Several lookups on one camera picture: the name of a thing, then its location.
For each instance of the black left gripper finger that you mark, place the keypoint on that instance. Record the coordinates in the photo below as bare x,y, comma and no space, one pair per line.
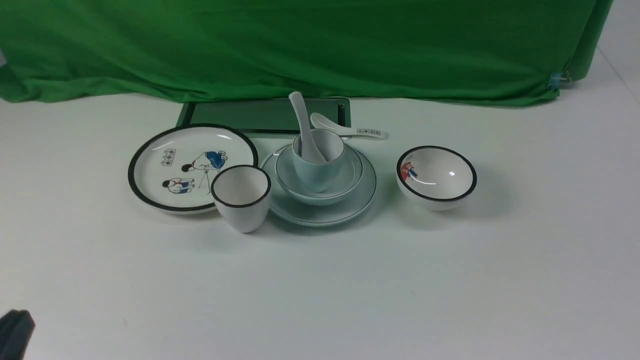
16,329

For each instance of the pale green plain cup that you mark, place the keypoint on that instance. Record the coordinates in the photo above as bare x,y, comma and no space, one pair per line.
318,176

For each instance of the plain white ceramic spoon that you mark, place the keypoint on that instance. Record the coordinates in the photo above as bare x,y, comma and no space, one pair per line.
308,149

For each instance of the pale green plain bowl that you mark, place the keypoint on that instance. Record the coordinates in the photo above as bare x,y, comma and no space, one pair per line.
342,184

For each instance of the black-rimmed illustrated plate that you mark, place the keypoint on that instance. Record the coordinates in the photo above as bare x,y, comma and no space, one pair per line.
173,171

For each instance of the black-rimmed white cup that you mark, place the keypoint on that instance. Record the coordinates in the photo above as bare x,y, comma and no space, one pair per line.
242,196

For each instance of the pale green plain plate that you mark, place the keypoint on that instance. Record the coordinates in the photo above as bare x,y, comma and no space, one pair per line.
289,209

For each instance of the dark green rectangular tray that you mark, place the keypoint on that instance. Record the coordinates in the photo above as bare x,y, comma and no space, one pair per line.
263,118

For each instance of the white spoon with characters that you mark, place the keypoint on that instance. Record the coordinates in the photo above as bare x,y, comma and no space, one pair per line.
320,121

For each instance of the black-rimmed illustrated bowl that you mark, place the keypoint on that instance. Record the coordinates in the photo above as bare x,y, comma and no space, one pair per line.
435,177

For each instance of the green backdrop cloth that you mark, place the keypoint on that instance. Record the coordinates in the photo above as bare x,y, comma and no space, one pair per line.
481,52

